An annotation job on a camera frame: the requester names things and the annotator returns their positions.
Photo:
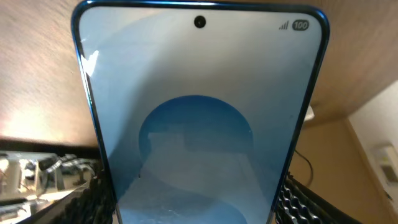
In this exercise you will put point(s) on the blue Galaxy smartphone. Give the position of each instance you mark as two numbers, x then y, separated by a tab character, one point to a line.
197	106

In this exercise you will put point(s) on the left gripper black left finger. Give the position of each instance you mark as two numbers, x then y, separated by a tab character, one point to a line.
92	203

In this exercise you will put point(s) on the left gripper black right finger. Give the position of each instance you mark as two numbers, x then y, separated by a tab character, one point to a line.
297	204

